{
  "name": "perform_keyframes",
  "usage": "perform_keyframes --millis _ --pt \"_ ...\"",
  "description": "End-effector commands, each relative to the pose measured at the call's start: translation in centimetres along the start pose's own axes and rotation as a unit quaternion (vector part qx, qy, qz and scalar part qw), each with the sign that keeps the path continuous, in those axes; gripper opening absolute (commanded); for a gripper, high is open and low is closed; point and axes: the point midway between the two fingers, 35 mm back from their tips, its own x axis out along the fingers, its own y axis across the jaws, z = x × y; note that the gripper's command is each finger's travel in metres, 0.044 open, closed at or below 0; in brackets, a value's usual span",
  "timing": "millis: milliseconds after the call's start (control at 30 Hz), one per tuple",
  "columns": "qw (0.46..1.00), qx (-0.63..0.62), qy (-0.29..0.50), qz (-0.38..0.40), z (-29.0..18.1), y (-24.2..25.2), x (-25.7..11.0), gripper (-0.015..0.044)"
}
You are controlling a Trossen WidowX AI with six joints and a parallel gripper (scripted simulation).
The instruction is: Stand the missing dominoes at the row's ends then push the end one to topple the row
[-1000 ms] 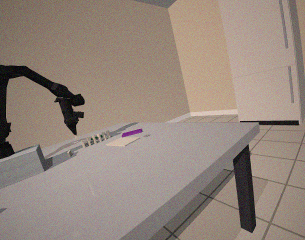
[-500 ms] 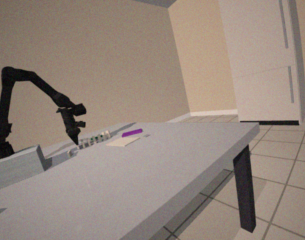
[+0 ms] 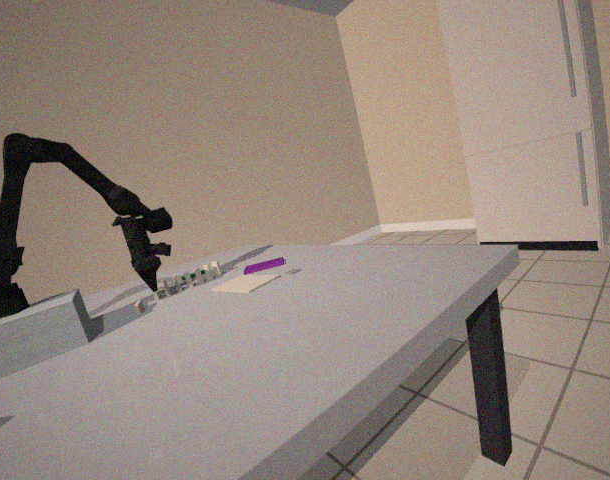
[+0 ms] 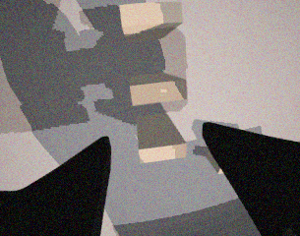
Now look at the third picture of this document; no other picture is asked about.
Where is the purple flat bar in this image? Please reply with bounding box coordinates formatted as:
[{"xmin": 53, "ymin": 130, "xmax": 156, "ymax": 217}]
[{"xmin": 243, "ymin": 257, "xmax": 284, "ymax": 275}]

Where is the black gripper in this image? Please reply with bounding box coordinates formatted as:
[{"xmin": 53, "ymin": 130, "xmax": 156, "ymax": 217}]
[{"xmin": 126, "ymin": 235, "xmax": 162, "ymax": 292}]

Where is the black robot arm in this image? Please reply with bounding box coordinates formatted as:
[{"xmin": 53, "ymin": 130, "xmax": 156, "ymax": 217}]
[{"xmin": 0, "ymin": 133, "xmax": 173, "ymax": 318}]

